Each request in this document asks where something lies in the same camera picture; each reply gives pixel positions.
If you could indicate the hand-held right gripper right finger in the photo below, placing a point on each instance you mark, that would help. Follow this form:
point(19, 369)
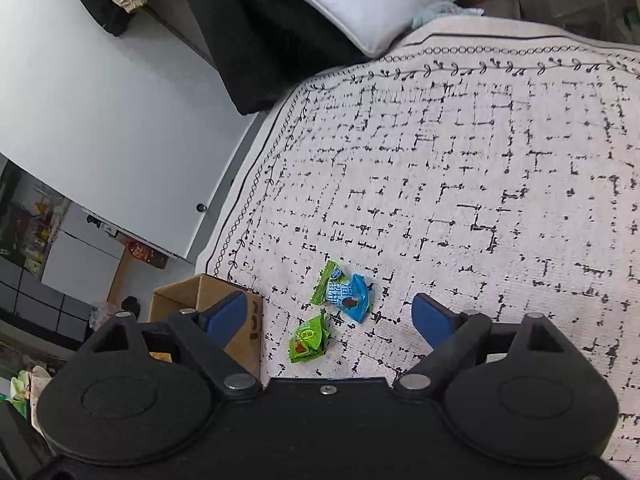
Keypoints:
point(432, 317)

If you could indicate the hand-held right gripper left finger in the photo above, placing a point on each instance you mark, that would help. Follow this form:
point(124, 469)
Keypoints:
point(227, 317)

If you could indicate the cardboard box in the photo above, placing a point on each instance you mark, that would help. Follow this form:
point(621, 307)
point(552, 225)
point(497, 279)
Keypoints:
point(245, 345)

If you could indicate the blue snack packet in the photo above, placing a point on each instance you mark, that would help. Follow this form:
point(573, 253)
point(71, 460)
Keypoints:
point(350, 297)

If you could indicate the green striped snack packet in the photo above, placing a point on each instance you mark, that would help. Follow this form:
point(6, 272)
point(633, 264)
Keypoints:
point(325, 282)

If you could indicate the red paper ornament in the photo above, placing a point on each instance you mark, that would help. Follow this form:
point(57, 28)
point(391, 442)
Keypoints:
point(145, 254)

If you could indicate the clear plastic bag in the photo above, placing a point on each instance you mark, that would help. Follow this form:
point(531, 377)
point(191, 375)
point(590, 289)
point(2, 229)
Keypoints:
point(105, 316)

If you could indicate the printed blanket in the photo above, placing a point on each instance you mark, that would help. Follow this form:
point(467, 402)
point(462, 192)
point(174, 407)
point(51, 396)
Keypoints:
point(475, 185)

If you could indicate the white cabinet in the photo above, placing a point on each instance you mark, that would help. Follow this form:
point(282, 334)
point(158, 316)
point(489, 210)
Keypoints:
point(80, 255)

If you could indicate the dark coat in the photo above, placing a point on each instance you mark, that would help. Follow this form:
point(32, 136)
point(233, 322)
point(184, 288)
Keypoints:
point(270, 45)

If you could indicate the light blue cloth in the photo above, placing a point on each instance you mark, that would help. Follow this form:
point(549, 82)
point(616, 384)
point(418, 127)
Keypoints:
point(445, 12)

